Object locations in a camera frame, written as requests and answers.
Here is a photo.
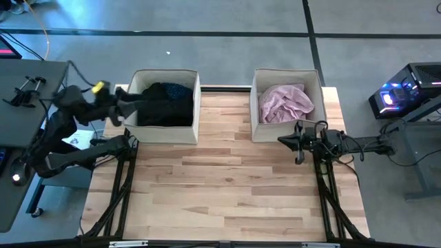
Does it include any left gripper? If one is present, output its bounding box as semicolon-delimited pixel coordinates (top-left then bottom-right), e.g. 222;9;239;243
92;87;146;127

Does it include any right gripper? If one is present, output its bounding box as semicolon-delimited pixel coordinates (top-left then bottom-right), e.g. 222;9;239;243
277;120;327;165

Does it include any pink towel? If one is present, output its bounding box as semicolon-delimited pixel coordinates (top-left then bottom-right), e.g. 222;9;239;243
258;83;315;124

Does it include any black garment with white stripes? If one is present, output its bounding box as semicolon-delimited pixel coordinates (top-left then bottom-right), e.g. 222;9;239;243
136;81;194;127

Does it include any navy dotted garment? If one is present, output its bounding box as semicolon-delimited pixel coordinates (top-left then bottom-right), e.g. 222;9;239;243
161;81;194;101

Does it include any beige fabric bin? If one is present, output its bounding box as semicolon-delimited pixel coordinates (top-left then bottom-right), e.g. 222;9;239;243
249;68;327;143
123;68;202;145

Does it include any yellow tape band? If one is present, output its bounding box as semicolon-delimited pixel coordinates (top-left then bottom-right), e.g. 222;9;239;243
90;80;106;94

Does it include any white printed paper sheet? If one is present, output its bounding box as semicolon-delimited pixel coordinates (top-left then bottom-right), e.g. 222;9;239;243
63;129;104;151

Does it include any black bar clamp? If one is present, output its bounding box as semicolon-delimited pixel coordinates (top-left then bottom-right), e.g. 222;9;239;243
2;77;36;108
15;76;48;104

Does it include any dark grey desk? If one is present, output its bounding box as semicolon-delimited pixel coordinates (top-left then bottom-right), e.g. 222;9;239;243
0;58;70;149

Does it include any silver metal plate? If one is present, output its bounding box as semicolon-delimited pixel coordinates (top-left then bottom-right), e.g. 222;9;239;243
108;240;150;248
301;242;341;248

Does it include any glowing computer tower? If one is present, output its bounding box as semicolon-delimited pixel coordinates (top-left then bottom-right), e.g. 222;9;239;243
367;61;441;121

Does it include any round black device with light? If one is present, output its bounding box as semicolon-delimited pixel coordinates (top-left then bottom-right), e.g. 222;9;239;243
9;160;30;187

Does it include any dark monitor with pink line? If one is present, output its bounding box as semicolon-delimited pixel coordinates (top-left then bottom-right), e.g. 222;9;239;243
0;36;23;60

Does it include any person's foot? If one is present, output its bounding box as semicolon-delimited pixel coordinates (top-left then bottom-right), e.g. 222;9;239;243
0;0;27;15

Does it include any grey side table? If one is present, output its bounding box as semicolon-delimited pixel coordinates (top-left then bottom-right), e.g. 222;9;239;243
0;147;92;234

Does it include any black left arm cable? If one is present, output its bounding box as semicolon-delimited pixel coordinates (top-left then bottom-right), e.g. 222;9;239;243
66;60;96;87

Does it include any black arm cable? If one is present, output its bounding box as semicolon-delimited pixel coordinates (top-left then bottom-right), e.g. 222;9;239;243
378;116;441;168
66;60;96;87

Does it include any black right frame strut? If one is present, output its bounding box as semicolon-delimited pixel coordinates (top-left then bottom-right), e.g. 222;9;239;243
311;151;370;242

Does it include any black frame strut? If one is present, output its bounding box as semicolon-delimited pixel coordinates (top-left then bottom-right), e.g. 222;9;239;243
82;129;139;239
311;151;370;242

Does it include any black left frame strut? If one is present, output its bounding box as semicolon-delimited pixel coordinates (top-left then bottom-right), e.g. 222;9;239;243
82;129;139;239

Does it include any orange cable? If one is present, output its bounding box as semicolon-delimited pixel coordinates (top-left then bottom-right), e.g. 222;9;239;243
23;0;51;61

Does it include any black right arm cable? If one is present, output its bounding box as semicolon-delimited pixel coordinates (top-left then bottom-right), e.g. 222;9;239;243
378;116;441;168

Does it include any black bottom frame rail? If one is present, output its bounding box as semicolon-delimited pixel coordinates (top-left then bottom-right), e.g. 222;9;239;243
0;237;441;248

